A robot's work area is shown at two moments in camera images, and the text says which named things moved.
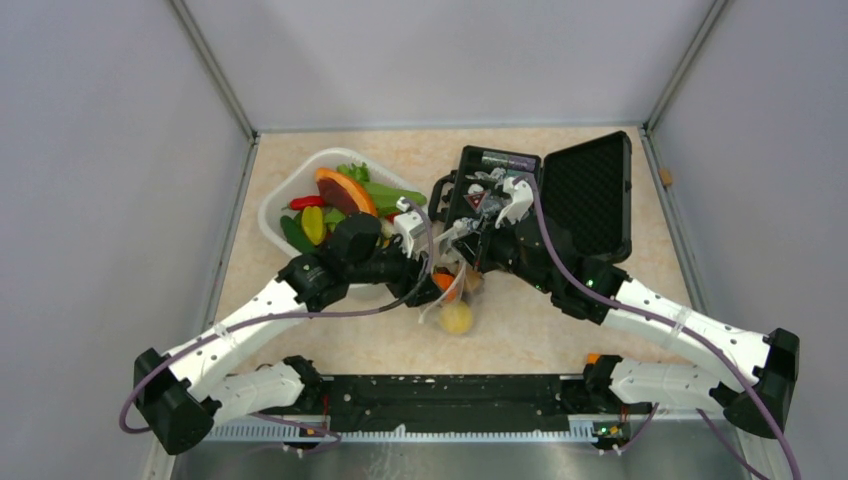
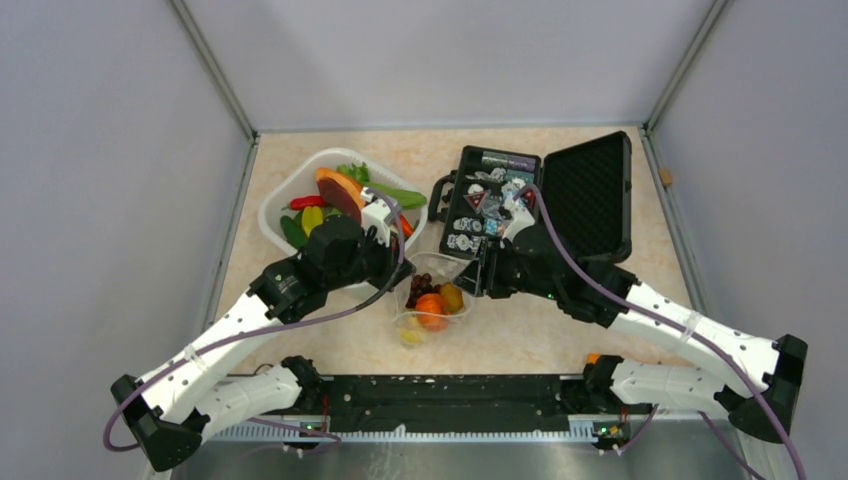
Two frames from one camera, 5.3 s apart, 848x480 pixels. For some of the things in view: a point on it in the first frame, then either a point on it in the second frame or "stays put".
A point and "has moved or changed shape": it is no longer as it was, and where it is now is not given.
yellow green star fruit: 314,224 stays put
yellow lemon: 456,317 to 410,336
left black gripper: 414,284 to 393,272
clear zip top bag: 456,283 has moved or changed shape
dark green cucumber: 295,233 stays put
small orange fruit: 446,283 to 431,311
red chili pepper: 300,203 stays put
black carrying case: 584,190 stays put
